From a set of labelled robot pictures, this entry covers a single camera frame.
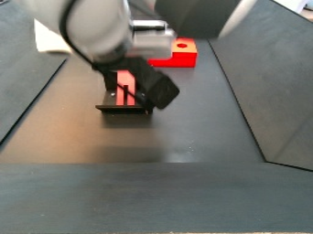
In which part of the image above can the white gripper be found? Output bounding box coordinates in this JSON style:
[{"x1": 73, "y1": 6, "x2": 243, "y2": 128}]
[{"x1": 128, "y1": 20, "x2": 176, "y2": 59}]

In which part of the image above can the red double-square peg block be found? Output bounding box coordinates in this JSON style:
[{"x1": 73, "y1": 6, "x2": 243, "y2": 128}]
[{"x1": 116, "y1": 70, "x2": 135, "y2": 106}]

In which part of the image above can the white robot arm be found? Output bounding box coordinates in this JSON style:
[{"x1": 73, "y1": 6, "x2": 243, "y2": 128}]
[{"x1": 12, "y1": 0, "x2": 258, "y2": 62}]

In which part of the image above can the red shape-sorting board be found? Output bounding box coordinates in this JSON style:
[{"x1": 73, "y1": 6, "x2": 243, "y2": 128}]
[{"x1": 148, "y1": 37, "x2": 198, "y2": 68}]

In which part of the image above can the black curved holder stand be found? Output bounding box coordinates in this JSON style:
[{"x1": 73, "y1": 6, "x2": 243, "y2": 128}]
[{"x1": 95, "y1": 70, "x2": 152, "y2": 114}]

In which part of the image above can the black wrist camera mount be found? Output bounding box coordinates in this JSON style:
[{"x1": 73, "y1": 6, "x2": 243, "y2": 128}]
[{"x1": 120, "y1": 58, "x2": 179, "y2": 110}]

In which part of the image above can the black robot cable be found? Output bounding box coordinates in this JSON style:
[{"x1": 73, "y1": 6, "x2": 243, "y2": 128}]
[{"x1": 59, "y1": 0, "x2": 123, "y2": 74}]

